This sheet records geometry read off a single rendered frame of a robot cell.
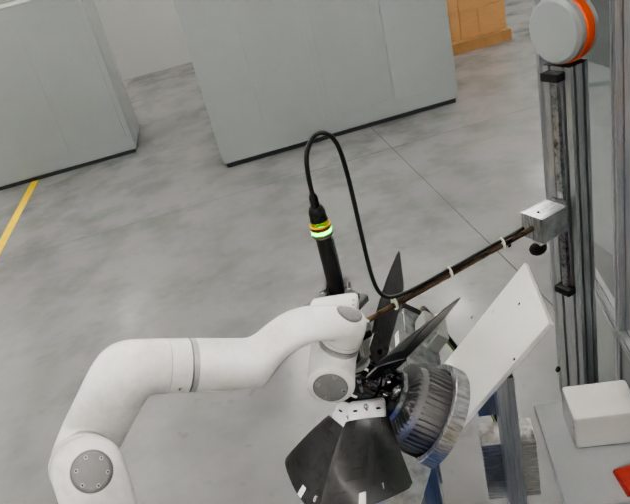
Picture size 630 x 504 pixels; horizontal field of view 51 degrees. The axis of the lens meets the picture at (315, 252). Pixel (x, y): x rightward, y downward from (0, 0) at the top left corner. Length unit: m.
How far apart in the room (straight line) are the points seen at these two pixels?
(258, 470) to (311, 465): 1.51
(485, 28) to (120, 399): 8.84
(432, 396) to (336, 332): 0.58
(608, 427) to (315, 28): 5.52
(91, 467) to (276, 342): 0.35
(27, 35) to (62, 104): 0.82
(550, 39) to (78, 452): 1.31
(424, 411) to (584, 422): 0.44
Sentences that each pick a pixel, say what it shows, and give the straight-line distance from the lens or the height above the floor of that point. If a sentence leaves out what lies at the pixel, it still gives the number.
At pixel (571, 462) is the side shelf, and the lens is 1.93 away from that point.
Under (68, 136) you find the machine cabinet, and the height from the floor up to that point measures 0.42.
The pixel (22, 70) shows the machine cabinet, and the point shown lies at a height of 1.27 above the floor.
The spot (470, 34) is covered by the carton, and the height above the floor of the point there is 0.19.
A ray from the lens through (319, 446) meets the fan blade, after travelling 1.79.
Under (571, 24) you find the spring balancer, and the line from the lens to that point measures 1.65.
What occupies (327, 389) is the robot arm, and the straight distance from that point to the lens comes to 1.18.
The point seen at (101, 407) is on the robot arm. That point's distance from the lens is 1.11.
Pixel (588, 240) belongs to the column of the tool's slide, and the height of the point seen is 1.32.
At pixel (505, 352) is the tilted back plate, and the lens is 1.64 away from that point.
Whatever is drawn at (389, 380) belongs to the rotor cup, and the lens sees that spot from 1.69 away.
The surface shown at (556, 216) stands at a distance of 1.78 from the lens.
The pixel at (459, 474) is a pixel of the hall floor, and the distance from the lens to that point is 3.07.
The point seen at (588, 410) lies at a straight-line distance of 1.90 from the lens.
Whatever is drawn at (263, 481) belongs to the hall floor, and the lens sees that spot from 3.25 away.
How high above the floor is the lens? 2.28
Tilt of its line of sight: 28 degrees down
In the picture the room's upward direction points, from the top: 15 degrees counter-clockwise
